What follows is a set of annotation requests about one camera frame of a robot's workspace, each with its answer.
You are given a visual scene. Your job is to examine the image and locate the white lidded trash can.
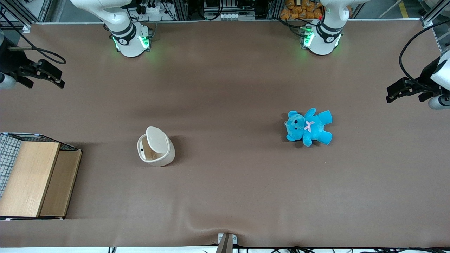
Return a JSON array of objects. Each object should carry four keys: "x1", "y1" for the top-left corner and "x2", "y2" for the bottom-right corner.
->
[{"x1": 137, "y1": 126, "x2": 175, "y2": 167}]

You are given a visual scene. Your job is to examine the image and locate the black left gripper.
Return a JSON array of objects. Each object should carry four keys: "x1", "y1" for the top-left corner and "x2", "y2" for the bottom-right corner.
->
[{"x1": 386, "y1": 57, "x2": 442, "y2": 103}]

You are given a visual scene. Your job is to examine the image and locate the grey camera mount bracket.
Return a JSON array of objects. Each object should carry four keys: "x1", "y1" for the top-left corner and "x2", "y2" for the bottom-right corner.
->
[{"x1": 215, "y1": 233, "x2": 238, "y2": 253}]

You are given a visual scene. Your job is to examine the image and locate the blue teddy bear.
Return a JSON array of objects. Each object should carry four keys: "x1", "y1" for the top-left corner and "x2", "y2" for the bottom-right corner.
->
[{"x1": 284, "y1": 108, "x2": 333, "y2": 147}]

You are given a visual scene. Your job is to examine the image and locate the aluminium frame post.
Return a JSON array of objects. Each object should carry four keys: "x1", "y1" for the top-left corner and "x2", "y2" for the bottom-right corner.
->
[
  {"x1": 420, "y1": 0, "x2": 450, "y2": 28},
  {"x1": 0, "y1": 0, "x2": 53, "y2": 33}
]

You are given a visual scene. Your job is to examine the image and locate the light wooden shelf box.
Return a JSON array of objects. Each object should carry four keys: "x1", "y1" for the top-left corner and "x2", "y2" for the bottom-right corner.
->
[{"x1": 0, "y1": 141, "x2": 82, "y2": 218}]

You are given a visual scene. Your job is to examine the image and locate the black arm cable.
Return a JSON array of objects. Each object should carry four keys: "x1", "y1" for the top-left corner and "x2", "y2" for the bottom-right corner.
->
[
  {"x1": 399, "y1": 20, "x2": 450, "y2": 86},
  {"x1": 0, "y1": 10, "x2": 66, "y2": 65}
]

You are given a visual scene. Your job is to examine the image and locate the white power strip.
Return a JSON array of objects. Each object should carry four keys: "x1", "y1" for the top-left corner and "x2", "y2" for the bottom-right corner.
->
[{"x1": 142, "y1": 3, "x2": 166, "y2": 15}]

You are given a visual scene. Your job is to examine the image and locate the brown table mat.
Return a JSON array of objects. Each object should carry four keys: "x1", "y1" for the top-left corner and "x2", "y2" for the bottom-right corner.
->
[{"x1": 0, "y1": 19, "x2": 450, "y2": 248}]

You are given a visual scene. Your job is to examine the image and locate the pile of orange bread rolls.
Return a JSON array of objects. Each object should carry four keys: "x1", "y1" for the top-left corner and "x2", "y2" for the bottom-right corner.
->
[{"x1": 280, "y1": 0, "x2": 353, "y2": 20}]

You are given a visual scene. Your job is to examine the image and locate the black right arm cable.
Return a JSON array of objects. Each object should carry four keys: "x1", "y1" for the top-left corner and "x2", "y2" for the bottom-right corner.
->
[{"x1": 0, "y1": 10, "x2": 66, "y2": 65}]

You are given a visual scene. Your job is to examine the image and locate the wooden shelf rack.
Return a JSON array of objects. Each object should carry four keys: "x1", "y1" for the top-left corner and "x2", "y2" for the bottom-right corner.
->
[{"x1": 0, "y1": 132, "x2": 82, "y2": 221}]

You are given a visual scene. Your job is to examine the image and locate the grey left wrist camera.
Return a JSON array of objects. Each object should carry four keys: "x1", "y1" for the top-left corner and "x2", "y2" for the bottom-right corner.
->
[{"x1": 428, "y1": 94, "x2": 450, "y2": 110}]

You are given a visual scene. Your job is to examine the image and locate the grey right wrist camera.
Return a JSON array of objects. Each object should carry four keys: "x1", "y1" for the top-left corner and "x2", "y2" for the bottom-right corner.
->
[{"x1": 0, "y1": 73, "x2": 17, "y2": 89}]

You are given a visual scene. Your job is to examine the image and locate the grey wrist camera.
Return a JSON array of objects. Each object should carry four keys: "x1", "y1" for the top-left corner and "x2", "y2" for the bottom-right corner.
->
[
  {"x1": 428, "y1": 94, "x2": 450, "y2": 110},
  {"x1": 0, "y1": 73, "x2": 17, "y2": 89}
]

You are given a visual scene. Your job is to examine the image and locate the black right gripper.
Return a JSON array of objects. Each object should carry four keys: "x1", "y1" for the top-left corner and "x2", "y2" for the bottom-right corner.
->
[{"x1": 0, "y1": 44, "x2": 65, "y2": 89}]

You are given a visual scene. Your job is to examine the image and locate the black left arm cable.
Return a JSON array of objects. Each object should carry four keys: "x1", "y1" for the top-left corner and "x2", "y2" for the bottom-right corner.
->
[{"x1": 399, "y1": 20, "x2": 450, "y2": 86}]

